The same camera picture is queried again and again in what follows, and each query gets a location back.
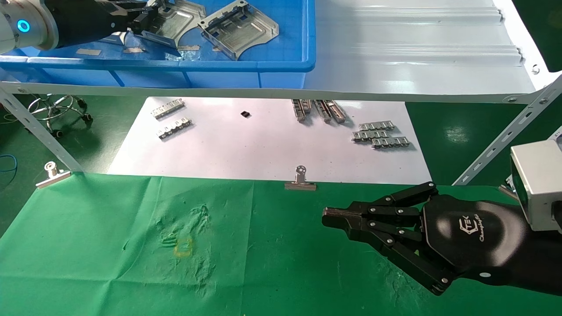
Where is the green cloth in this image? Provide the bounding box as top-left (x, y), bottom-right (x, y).
top-left (0, 172), bottom-right (562, 316)

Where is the blue floor cable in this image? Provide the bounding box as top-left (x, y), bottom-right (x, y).
top-left (0, 154), bottom-right (18, 174)

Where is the white metal shelf board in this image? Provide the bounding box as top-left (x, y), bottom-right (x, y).
top-left (0, 0), bottom-right (562, 105)

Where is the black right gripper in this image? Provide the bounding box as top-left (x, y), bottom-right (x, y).
top-left (323, 181), bottom-right (562, 295)

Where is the silver sheet metal bracket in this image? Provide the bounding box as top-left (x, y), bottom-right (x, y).
top-left (198, 0), bottom-right (280, 61)
top-left (99, 31), bottom-right (129, 45)
top-left (141, 0), bottom-right (207, 49)

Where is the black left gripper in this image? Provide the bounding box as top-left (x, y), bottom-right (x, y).
top-left (44, 0), bottom-right (159, 48)

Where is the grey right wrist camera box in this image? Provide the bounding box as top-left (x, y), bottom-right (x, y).
top-left (509, 140), bottom-right (562, 232)

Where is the blue plastic bin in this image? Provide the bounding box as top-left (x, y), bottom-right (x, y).
top-left (0, 0), bottom-right (317, 88)

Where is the stool wheel base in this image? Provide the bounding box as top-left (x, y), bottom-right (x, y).
top-left (27, 94), bottom-right (94, 137)

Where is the perforated white shelf brace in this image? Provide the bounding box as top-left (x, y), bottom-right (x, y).
top-left (452, 75), bottom-right (562, 186)
top-left (0, 83), bottom-right (84, 172)

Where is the white sheet on table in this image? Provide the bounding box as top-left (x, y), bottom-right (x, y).
top-left (107, 97), bottom-right (433, 185)

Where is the silver binder clip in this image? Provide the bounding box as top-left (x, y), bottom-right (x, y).
top-left (35, 161), bottom-right (72, 189)
top-left (285, 165), bottom-right (317, 191)
top-left (499, 176), bottom-right (521, 200)

